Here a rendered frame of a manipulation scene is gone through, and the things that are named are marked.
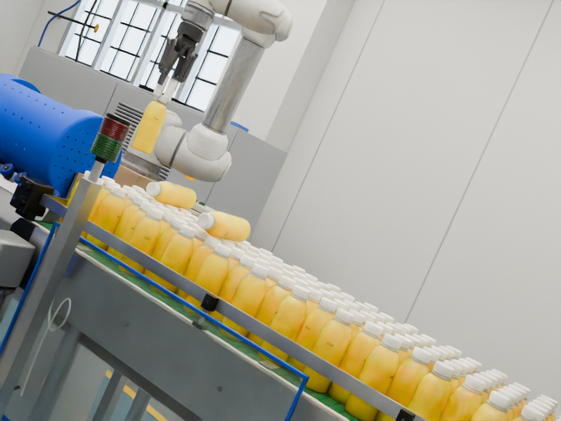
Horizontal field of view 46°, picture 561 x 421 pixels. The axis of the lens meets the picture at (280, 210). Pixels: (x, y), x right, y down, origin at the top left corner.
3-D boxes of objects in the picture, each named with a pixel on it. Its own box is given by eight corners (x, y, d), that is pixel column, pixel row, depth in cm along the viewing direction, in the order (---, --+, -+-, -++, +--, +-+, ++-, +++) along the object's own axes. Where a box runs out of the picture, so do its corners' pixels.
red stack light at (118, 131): (111, 136, 157) (118, 121, 157) (129, 144, 154) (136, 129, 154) (92, 129, 152) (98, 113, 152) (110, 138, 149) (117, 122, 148)
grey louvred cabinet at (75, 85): (15, 236, 530) (86, 70, 524) (191, 369, 406) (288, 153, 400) (-49, 224, 486) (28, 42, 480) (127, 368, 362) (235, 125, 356)
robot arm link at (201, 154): (173, 163, 276) (220, 185, 278) (165, 169, 260) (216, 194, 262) (253, -12, 258) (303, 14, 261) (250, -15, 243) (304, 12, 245)
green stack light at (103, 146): (103, 155, 157) (111, 136, 157) (120, 164, 154) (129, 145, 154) (83, 149, 152) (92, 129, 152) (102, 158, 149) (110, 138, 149)
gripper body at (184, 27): (191, 28, 204) (179, 56, 204) (175, 17, 196) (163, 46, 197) (209, 34, 200) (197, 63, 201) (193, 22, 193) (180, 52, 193)
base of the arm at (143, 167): (127, 164, 278) (133, 153, 278) (166, 185, 270) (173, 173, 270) (100, 154, 262) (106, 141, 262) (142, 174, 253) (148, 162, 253)
